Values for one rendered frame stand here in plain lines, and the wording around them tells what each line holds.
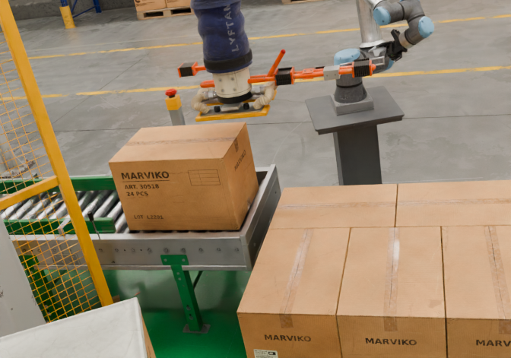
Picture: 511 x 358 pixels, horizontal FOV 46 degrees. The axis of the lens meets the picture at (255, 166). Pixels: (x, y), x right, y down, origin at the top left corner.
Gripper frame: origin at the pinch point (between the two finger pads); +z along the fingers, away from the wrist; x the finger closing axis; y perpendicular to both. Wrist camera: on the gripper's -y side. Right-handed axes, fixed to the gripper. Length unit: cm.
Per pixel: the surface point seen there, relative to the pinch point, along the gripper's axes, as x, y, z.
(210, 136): -77, 55, 37
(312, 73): -54, 38, -19
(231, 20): -94, 24, -16
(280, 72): -64, 36, -8
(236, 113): -78, 55, 7
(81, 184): -117, 63, 131
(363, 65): -39, 37, -36
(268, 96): -68, 49, -6
